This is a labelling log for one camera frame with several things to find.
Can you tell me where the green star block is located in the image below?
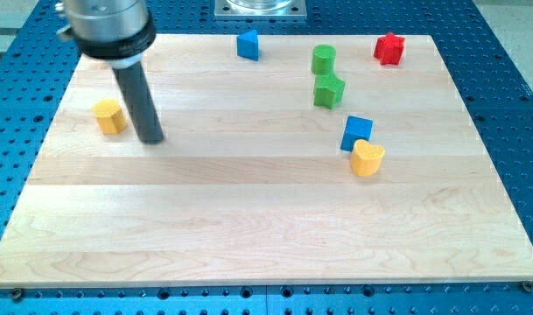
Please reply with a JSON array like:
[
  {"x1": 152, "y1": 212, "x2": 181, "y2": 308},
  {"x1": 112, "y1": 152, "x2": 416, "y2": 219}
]
[{"x1": 313, "y1": 73, "x2": 346, "y2": 109}]

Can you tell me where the right board stop screw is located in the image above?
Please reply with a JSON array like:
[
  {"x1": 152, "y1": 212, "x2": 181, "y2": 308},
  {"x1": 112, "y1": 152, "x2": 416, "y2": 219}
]
[{"x1": 519, "y1": 281, "x2": 533, "y2": 294}]

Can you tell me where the yellow heart block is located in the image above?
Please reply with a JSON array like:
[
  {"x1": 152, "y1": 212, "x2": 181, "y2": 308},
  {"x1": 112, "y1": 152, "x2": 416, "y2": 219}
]
[{"x1": 350, "y1": 139, "x2": 386, "y2": 177}]

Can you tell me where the green cylinder block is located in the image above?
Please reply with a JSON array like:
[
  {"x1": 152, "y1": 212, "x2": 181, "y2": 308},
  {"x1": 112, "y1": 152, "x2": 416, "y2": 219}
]
[{"x1": 311, "y1": 45, "x2": 336, "y2": 75}]

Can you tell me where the left board stop screw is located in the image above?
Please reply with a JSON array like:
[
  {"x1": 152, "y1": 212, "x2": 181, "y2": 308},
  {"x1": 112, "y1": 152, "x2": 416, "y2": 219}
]
[{"x1": 9, "y1": 288, "x2": 24, "y2": 301}]

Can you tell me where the red star block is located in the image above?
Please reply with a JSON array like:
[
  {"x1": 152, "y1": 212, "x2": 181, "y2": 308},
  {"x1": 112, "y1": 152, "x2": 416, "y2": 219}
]
[{"x1": 374, "y1": 32, "x2": 405, "y2": 66}]

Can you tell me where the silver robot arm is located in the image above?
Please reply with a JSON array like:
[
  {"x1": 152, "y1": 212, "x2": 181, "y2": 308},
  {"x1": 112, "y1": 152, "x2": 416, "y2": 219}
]
[{"x1": 54, "y1": 0, "x2": 156, "y2": 69}]

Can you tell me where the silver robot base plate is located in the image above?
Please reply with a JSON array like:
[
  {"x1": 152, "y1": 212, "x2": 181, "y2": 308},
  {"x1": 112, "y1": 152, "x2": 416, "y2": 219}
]
[{"x1": 214, "y1": 0, "x2": 307, "y2": 20}]

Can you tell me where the board stop screw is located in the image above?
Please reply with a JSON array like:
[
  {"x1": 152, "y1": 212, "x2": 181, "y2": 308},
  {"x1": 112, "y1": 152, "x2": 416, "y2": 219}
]
[
  {"x1": 519, "y1": 281, "x2": 533, "y2": 294},
  {"x1": 9, "y1": 288, "x2": 24, "y2": 301}
]

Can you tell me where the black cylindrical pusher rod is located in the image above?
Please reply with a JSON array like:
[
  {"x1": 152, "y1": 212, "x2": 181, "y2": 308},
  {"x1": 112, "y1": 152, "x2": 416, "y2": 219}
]
[{"x1": 113, "y1": 62, "x2": 164, "y2": 144}]

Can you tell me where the yellow hexagon block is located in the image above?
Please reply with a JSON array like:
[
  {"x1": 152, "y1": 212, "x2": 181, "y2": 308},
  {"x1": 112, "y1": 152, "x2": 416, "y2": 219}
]
[{"x1": 92, "y1": 99, "x2": 127, "y2": 135}]

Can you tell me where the blue cube block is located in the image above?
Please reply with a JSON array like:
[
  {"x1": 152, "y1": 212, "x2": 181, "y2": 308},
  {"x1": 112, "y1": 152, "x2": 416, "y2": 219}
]
[{"x1": 340, "y1": 115, "x2": 373, "y2": 151}]

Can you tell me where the blue triangle block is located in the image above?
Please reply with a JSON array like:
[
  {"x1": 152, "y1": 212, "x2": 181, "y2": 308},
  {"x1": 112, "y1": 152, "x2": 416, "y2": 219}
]
[{"x1": 236, "y1": 30, "x2": 259, "y2": 61}]

